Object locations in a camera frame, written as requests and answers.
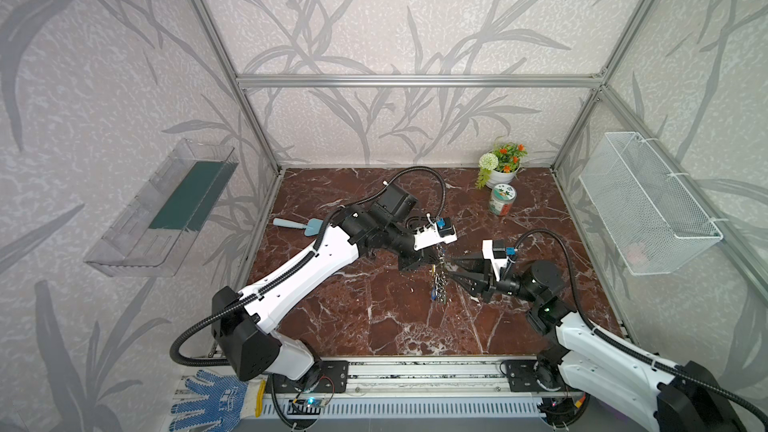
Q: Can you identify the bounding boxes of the metal key ring plate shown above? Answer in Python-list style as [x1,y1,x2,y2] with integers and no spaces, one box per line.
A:
[431,245,448,304]

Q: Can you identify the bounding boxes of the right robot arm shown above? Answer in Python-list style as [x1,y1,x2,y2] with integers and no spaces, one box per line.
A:
[449,240,767,431]

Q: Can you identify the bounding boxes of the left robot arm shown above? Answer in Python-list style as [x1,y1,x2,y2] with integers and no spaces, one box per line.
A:
[169,181,457,390]

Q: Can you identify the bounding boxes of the small printed jar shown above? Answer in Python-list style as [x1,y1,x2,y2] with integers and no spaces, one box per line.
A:
[489,184,517,217]

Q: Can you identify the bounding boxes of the light blue toy shovel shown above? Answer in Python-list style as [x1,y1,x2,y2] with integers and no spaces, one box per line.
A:
[272,218,323,237]

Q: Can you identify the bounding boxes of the potted artificial flower plant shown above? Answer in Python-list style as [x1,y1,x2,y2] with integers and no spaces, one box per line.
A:
[475,143,528,189]

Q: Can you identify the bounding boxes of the blue dotted work glove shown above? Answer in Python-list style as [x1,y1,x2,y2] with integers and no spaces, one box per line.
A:
[168,369,249,432]

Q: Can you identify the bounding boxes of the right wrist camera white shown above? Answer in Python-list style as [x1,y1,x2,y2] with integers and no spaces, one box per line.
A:
[482,239,517,282]

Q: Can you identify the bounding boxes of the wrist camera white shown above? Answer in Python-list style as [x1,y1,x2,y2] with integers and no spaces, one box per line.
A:
[414,218,457,251]
[482,239,517,282]

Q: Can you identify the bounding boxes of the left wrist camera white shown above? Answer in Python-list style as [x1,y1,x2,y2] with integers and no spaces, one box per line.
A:
[414,218,457,251]

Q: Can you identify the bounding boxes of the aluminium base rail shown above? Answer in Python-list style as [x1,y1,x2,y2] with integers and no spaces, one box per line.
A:
[173,355,601,421]

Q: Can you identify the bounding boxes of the white wire mesh basket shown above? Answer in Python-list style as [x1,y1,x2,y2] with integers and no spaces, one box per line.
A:
[579,131,723,276]

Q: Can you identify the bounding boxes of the clear plastic wall shelf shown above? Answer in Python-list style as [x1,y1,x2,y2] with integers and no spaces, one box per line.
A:
[84,139,239,278]

